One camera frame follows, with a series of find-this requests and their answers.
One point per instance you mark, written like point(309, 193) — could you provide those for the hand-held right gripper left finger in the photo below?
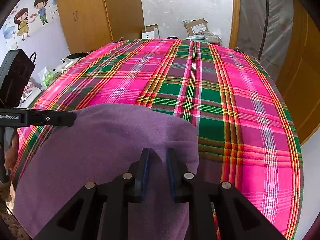
point(145, 175)

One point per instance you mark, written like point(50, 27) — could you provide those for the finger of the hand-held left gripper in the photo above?
point(50, 117)

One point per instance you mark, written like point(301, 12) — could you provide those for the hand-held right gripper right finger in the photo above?
point(171, 177)

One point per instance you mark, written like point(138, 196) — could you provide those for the purple fleece garment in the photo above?
point(100, 155)

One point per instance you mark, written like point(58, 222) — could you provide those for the person's left hand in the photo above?
point(11, 150)

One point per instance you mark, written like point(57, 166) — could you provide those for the green packet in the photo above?
point(48, 76)

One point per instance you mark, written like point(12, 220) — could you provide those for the black cloth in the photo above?
point(76, 55)

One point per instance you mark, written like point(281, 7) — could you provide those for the pink green plaid bed sheet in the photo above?
point(200, 92)

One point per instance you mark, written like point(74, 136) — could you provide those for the person's floral clothing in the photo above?
point(6, 205)

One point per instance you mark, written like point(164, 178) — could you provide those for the wooden wardrobe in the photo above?
point(97, 12)

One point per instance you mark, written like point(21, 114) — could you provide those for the white cardboard box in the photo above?
point(150, 32)

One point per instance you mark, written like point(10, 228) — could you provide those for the grey plastic parcel bag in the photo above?
point(207, 38)

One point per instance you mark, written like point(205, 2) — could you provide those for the open brown cardboard box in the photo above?
point(197, 27)

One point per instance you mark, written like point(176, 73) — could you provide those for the wooden door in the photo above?
point(300, 80)

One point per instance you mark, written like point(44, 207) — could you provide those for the plastic-wrapped grey mattress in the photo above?
point(265, 22)

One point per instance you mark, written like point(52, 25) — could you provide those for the cartoon wall sticker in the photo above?
point(27, 17)

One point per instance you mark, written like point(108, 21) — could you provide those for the wooden door frame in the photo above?
point(235, 12)

